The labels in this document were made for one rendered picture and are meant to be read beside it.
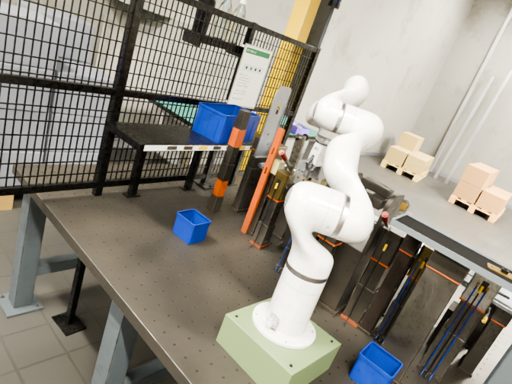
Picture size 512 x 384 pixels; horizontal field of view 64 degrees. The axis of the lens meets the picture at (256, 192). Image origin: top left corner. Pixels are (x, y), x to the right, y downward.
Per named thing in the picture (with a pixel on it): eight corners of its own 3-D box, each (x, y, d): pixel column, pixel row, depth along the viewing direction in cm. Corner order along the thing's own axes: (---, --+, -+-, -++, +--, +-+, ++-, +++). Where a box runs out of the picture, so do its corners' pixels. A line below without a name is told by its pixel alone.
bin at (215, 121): (253, 141, 204) (262, 116, 200) (218, 143, 178) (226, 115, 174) (228, 128, 211) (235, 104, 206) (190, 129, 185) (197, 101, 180)
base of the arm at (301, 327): (285, 357, 104) (311, 297, 99) (238, 312, 116) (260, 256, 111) (327, 338, 118) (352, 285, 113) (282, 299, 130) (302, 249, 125)
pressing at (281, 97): (268, 155, 200) (292, 88, 188) (254, 156, 191) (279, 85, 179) (267, 155, 200) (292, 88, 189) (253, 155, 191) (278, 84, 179)
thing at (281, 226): (285, 239, 192) (308, 184, 182) (280, 241, 189) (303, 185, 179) (274, 232, 196) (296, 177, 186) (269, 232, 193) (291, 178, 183)
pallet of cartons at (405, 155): (395, 161, 909) (410, 131, 885) (435, 180, 856) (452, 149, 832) (370, 161, 815) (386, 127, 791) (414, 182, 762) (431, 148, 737)
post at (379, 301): (374, 331, 147) (426, 238, 133) (368, 337, 143) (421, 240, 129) (362, 323, 149) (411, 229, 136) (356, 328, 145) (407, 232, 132)
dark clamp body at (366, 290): (366, 321, 152) (412, 233, 139) (352, 332, 143) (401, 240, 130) (349, 308, 156) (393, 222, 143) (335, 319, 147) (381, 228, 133)
